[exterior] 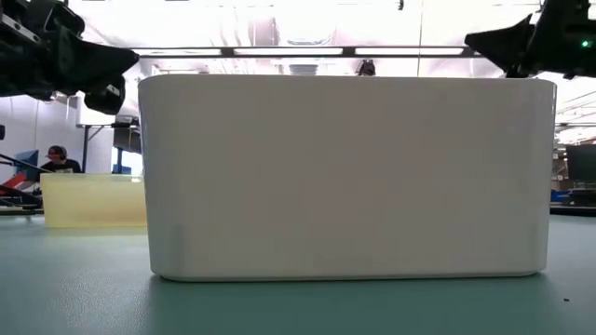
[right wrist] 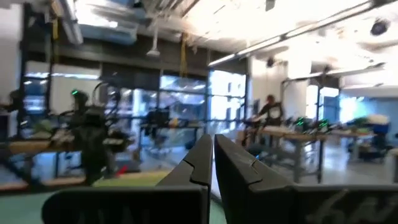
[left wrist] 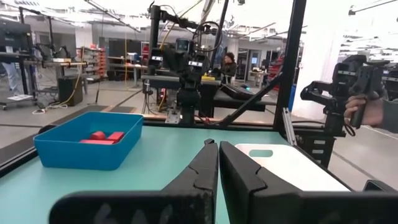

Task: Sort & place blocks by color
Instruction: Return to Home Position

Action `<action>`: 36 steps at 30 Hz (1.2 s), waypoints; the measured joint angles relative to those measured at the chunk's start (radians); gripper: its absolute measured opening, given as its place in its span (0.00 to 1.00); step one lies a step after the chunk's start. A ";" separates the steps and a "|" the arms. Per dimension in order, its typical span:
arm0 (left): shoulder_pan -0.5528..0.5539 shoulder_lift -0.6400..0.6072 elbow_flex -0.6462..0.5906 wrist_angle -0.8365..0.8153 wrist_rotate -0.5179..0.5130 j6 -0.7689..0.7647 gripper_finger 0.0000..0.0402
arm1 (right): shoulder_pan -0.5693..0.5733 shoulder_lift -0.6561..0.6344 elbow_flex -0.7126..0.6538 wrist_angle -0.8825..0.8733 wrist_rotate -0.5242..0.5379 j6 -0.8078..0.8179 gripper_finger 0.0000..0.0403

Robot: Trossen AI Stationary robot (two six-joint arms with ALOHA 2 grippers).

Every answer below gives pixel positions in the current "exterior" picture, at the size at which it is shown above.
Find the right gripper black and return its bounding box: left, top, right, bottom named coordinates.
left=464, top=0, right=596, bottom=79

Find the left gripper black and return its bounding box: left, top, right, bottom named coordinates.
left=0, top=0, right=140, bottom=115

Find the white plastic bin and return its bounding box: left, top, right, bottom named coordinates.
left=138, top=74, right=558, bottom=283

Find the green table mat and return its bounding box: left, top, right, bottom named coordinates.
left=0, top=213, right=596, bottom=335

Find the person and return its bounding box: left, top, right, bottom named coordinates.
left=39, top=144, right=83, bottom=175

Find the black computer monitor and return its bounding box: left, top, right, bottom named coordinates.
left=113, top=126, right=142, bottom=154
left=565, top=143, right=596, bottom=183

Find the black horizontal beam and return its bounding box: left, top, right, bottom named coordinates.
left=131, top=45, right=483, bottom=60

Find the translucent yellow plastic bin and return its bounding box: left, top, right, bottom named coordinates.
left=39, top=172, right=148, bottom=229

